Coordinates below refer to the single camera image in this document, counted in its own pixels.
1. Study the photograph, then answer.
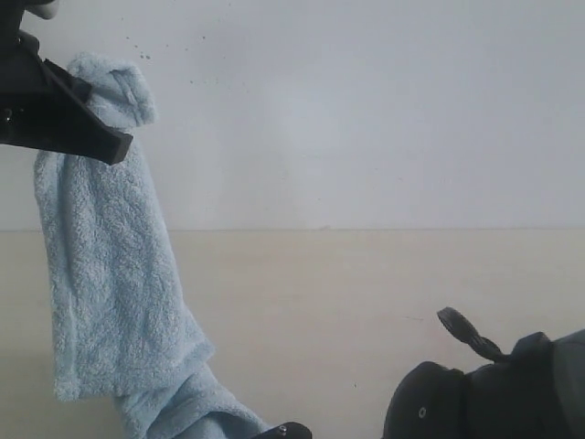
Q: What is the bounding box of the light blue terry towel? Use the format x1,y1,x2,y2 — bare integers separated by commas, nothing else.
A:
32,51,275,439

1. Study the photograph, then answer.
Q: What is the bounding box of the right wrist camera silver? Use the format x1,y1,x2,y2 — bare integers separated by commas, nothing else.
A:
251,422,313,439

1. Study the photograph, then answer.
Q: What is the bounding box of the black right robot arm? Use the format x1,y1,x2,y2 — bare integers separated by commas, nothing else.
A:
382,331,584,438

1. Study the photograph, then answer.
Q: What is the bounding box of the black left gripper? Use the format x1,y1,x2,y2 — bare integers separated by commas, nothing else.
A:
1,1,133,164

